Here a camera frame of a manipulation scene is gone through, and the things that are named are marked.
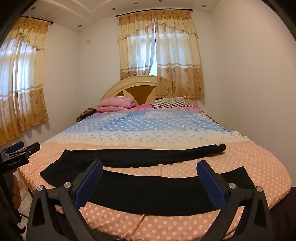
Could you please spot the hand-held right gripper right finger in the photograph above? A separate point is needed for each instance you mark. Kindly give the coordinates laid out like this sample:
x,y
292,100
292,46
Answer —
x,y
209,183

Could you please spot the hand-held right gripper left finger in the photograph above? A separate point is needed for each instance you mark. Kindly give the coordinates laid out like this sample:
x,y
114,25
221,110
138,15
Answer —
x,y
89,185

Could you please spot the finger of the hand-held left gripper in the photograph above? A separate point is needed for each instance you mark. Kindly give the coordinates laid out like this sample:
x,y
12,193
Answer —
x,y
32,148
15,146

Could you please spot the black pants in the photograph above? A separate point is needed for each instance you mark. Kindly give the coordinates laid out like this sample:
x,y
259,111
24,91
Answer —
x,y
148,190

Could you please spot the person's left hand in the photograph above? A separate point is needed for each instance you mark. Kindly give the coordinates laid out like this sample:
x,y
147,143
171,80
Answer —
x,y
15,190

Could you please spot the wide beige floral curtain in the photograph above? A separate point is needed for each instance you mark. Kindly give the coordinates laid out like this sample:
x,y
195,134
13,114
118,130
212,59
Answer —
x,y
20,81

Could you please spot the polka-dot bed sheet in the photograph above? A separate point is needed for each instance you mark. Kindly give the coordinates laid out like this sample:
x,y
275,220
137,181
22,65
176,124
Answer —
x,y
148,129

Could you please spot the person's dark clothing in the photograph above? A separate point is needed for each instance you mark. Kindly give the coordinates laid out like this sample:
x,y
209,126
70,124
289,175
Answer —
x,y
284,215

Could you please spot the folded pink blanket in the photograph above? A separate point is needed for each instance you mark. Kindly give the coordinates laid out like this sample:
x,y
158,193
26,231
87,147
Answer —
x,y
114,103

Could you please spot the striped pillow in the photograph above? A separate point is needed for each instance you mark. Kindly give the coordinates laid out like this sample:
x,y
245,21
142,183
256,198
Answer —
x,y
172,102

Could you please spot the cream wooden headboard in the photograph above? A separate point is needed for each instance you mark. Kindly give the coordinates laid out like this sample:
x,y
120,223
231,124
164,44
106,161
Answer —
x,y
136,89

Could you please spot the short dark curtain rod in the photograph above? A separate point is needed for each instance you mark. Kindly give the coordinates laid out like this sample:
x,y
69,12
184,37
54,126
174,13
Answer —
x,y
39,20

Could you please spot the recessed ceiling lights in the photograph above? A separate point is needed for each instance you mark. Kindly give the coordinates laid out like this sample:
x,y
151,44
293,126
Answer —
x,y
79,25

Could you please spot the narrow beige floral curtain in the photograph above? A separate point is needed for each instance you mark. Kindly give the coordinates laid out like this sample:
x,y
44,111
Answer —
x,y
136,44

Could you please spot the long dark curtain rod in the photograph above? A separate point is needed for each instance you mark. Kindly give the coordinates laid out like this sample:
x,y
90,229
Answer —
x,y
138,12

